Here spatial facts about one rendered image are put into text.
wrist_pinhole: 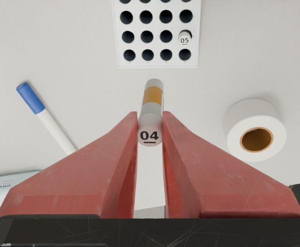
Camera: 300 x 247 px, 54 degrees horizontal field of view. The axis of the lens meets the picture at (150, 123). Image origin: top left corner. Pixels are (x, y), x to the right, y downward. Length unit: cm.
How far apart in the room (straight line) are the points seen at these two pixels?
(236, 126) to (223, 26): 11
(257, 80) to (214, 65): 6
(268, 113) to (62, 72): 25
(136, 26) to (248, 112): 16
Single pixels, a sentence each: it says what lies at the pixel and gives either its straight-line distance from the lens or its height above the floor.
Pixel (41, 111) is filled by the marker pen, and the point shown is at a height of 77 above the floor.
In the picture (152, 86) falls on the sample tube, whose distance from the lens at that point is 15.
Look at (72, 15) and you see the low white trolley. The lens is 36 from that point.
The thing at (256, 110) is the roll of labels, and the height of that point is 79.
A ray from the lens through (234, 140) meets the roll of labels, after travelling 37.
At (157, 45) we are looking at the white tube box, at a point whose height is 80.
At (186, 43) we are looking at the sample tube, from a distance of 30.
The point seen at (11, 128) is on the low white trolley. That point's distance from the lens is 46.
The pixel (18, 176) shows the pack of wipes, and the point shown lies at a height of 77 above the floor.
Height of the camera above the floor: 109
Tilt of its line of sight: 56 degrees down
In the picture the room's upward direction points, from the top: 173 degrees counter-clockwise
